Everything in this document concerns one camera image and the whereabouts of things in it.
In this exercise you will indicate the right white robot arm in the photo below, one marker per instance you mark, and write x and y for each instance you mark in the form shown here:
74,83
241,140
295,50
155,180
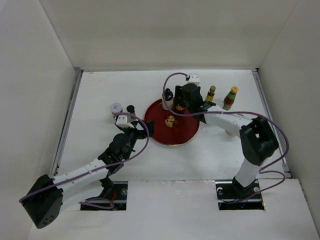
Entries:
258,141

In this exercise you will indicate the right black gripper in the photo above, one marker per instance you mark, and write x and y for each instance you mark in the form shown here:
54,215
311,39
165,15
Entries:
179,93

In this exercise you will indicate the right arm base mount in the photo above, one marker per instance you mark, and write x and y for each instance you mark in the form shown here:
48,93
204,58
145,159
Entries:
233,197

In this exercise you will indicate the black-cap pepper shaker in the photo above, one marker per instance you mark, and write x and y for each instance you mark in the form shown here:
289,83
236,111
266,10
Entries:
131,110

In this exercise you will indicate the small yellow-label oil bottle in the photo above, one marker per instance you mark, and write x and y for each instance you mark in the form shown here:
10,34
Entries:
210,94

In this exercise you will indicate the silver-lid blue-label jar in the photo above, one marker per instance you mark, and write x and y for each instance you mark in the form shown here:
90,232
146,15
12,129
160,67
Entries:
219,102

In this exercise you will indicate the grey-top white salt grinder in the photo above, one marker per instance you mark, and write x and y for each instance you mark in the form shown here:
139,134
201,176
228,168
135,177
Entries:
230,134

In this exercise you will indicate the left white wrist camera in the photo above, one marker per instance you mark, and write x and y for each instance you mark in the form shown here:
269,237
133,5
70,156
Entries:
123,121

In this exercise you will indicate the black-top white salt grinder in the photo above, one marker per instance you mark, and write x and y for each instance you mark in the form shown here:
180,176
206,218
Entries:
168,101

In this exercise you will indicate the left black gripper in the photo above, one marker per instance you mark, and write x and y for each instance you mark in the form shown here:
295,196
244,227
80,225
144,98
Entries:
140,133

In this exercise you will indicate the white-lid dark spice jar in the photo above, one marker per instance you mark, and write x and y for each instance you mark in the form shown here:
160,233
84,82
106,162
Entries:
115,108

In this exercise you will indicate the left aluminium table rail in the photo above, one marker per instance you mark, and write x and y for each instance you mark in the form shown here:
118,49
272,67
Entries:
66,124

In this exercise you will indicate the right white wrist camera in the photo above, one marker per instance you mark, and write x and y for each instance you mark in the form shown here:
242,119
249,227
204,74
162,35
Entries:
193,79

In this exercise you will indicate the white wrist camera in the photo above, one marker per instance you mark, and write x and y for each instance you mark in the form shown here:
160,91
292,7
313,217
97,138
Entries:
193,79
123,121

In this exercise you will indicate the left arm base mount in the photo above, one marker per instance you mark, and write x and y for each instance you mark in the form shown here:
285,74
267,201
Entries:
112,198

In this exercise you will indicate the right aluminium table rail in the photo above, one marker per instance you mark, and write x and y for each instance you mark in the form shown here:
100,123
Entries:
281,136

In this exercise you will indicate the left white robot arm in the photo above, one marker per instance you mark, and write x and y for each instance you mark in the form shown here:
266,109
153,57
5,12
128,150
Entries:
49,196

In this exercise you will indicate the red-lid chili sauce jar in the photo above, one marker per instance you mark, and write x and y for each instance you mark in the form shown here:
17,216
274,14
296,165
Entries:
179,109

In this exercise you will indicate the green-label red sauce bottle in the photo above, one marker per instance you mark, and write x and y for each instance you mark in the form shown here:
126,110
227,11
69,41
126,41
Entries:
230,98

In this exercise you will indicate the red round lacquer tray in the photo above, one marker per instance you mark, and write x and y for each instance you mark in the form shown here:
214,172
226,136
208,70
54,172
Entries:
170,129

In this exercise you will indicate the aluminium table rail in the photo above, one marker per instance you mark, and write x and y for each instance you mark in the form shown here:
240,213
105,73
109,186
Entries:
66,124
281,136

